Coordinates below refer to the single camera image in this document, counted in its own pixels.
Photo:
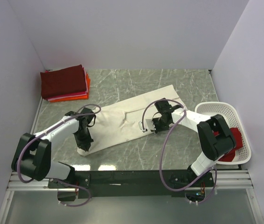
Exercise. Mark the lilac folded shirt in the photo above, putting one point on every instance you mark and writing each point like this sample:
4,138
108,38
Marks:
52,100

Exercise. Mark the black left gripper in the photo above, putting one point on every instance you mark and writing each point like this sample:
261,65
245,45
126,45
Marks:
86,144

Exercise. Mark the dark red folded shirt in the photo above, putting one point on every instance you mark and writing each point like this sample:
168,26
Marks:
48,81

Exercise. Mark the pink folded shirt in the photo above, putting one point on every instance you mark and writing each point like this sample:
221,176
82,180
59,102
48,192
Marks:
75,94

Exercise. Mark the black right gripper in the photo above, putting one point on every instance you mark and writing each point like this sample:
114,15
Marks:
157,129

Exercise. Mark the orange folded shirt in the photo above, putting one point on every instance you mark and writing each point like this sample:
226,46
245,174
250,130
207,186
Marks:
85,93

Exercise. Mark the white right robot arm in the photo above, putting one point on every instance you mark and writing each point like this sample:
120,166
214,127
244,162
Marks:
216,138

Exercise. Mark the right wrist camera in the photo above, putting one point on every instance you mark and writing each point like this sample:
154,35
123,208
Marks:
146,125

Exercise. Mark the white perforated plastic basket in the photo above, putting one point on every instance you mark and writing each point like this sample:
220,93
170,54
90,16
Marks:
242,155

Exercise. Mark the aluminium rail frame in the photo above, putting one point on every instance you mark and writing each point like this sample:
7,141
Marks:
240,179

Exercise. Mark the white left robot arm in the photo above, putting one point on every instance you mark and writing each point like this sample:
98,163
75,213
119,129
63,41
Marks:
33,156

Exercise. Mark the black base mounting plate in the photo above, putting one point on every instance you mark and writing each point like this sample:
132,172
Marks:
113,183

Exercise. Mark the white t shirt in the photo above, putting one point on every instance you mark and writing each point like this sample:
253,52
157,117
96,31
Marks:
119,123

